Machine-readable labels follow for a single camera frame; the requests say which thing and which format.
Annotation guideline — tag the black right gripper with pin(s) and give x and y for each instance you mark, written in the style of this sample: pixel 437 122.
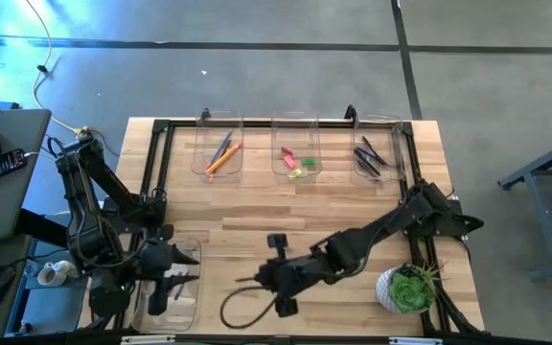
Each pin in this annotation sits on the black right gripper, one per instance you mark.
pixel 297 277

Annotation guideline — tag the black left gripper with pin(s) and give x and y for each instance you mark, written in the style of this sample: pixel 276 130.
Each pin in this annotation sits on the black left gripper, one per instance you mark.
pixel 154 261

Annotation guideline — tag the gray crayon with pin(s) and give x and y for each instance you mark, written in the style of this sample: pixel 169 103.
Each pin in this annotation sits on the gray crayon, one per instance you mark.
pixel 179 290

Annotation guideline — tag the gray pen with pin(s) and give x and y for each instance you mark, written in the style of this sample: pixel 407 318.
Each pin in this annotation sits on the gray pen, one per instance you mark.
pixel 246 279

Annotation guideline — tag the yellow-green eraser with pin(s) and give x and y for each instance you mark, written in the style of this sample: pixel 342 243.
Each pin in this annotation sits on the yellow-green eraser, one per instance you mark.
pixel 295 173

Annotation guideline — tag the yellow pencil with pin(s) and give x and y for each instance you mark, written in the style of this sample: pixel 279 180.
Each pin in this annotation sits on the yellow pencil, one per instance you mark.
pixel 218 165

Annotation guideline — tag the green eraser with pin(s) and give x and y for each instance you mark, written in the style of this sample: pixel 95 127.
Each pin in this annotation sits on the green eraser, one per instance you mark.
pixel 308 161

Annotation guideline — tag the orange pencil with pink eraser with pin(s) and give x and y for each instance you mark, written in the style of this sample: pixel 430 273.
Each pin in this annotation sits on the orange pencil with pink eraser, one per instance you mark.
pixel 228 155

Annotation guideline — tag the small red cap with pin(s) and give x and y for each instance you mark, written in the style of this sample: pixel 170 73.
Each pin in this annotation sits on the small red cap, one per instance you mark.
pixel 286 150

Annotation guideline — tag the brown pencil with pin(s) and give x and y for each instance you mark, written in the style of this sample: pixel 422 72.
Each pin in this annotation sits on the brown pencil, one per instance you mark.
pixel 224 149

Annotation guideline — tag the blue pencil with pink eraser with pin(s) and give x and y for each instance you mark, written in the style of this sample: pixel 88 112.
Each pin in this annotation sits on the blue pencil with pink eraser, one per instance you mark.
pixel 222 147

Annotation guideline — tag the dark purple pen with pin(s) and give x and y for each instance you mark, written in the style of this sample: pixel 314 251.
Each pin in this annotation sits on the dark purple pen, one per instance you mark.
pixel 368 166

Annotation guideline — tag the dark blue pen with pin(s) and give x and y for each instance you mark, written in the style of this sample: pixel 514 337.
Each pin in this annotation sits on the dark blue pen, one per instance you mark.
pixel 374 157

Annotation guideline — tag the black click pen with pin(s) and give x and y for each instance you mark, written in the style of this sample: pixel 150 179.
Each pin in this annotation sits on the black click pen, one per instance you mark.
pixel 373 149

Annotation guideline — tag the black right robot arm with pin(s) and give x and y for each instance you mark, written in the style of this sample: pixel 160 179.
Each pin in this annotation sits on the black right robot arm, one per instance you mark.
pixel 367 235

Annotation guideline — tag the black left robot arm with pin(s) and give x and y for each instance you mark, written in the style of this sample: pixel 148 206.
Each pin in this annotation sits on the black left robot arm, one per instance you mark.
pixel 84 225

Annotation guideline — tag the clear plastic bin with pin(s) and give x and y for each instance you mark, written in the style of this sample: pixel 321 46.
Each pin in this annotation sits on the clear plastic bin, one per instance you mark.
pixel 391 144
pixel 300 139
pixel 204 144
pixel 185 316

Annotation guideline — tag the white cup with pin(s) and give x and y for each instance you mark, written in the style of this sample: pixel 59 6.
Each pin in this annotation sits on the white cup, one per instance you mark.
pixel 60 270

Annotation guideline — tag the succulent in white pot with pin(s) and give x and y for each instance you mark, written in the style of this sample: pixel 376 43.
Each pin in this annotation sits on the succulent in white pot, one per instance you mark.
pixel 407 292

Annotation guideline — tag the gray desk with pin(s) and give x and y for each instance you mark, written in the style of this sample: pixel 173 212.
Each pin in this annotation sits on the gray desk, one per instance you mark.
pixel 12 201

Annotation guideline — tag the gray metal bench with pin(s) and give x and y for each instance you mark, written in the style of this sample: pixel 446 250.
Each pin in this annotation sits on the gray metal bench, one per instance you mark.
pixel 544 160

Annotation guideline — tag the black aluminium table frame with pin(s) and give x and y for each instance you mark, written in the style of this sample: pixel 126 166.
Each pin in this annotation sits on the black aluminium table frame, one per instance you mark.
pixel 257 124

